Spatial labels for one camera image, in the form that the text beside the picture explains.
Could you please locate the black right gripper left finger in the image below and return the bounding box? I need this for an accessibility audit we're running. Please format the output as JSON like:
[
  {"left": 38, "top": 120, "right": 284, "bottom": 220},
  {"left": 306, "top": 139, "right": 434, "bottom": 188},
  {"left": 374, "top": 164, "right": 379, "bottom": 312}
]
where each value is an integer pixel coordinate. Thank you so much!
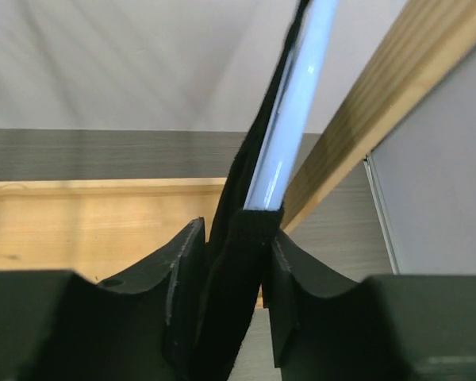
[{"left": 0, "top": 218, "right": 205, "bottom": 380}]

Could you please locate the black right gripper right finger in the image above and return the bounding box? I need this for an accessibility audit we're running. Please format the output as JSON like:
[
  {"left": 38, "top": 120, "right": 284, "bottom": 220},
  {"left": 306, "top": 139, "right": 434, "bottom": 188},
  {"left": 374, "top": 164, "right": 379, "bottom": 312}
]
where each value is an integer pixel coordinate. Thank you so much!
[{"left": 264, "top": 233, "right": 476, "bottom": 380}]

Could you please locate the black tank top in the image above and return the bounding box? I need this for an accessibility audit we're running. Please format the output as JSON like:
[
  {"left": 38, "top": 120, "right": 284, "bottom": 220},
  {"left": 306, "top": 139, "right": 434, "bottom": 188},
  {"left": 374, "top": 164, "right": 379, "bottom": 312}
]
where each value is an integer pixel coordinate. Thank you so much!
[{"left": 183, "top": 1, "right": 309, "bottom": 380}]

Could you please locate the light blue hanger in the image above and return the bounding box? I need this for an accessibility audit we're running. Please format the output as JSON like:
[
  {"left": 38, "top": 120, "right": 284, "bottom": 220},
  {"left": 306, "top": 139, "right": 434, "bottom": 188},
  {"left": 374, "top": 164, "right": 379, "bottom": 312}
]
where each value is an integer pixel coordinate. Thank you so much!
[{"left": 244, "top": 0, "right": 339, "bottom": 210}]

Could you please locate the wooden clothes rack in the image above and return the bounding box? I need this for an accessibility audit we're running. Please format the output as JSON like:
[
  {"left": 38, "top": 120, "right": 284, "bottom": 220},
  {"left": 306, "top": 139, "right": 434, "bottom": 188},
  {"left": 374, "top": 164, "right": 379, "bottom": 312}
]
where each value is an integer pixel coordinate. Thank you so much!
[{"left": 0, "top": 1, "right": 476, "bottom": 282}]

